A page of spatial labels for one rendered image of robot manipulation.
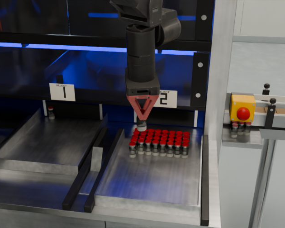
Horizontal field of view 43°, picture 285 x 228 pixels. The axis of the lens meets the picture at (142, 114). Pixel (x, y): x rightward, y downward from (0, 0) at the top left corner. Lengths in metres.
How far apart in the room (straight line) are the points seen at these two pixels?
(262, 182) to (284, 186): 1.10
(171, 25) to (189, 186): 0.45
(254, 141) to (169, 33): 0.61
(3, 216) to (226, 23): 1.18
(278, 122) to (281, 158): 1.56
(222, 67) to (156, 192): 0.42
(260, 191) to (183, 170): 0.54
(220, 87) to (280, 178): 1.60
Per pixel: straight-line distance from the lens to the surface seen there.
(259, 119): 1.31
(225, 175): 2.58
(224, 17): 1.07
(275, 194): 2.51
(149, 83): 0.72
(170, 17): 0.75
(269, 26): 5.88
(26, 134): 1.29
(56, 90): 1.24
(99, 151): 1.05
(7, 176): 1.10
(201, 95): 1.14
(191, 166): 1.07
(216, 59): 1.10
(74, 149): 1.16
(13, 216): 1.65
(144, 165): 1.07
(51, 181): 1.04
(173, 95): 1.14
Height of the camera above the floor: 1.49
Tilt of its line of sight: 27 degrees down
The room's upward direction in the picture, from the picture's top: straight up
